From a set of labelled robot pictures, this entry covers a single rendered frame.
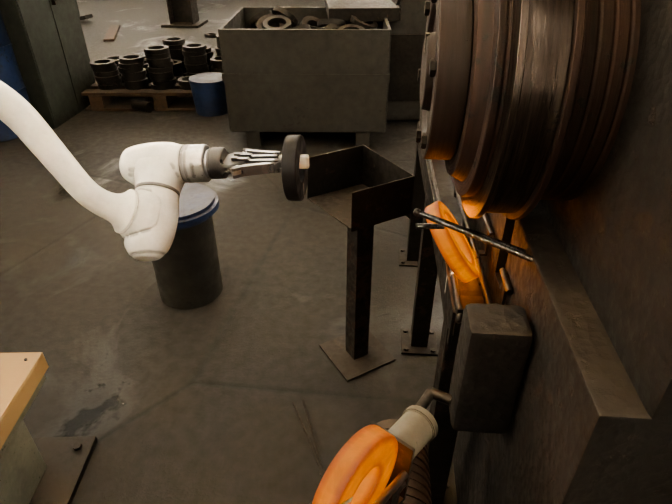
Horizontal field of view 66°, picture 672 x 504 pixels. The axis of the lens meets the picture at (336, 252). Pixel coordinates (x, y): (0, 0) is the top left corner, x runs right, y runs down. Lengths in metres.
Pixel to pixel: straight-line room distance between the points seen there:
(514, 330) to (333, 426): 0.96
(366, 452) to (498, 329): 0.29
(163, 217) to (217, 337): 0.88
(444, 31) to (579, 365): 0.47
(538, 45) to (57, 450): 1.61
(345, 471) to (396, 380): 1.17
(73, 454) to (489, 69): 1.51
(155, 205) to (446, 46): 0.73
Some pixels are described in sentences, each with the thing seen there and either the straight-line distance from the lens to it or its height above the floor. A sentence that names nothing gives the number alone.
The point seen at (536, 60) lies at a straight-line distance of 0.71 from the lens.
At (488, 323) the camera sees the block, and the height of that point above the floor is 0.80.
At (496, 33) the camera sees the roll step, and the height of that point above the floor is 1.21.
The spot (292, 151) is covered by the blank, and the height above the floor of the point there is 0.89.
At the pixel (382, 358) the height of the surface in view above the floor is 0.01.
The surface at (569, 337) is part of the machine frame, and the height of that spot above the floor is 0.87.
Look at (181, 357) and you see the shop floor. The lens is 1.97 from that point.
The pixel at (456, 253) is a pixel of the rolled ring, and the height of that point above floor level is 0.77.
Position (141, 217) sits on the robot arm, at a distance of 1.21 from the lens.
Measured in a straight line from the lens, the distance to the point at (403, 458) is 0.79.
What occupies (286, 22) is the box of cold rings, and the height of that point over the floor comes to 0.71.
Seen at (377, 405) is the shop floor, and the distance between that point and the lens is 1.75.
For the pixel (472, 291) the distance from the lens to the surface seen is 1.15.
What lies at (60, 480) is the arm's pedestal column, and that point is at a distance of 1.74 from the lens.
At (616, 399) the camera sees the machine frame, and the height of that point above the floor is 0.87.
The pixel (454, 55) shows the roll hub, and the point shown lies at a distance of 0.78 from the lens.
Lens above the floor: 1.34
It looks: 34 degrees down
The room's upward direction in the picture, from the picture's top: straight up
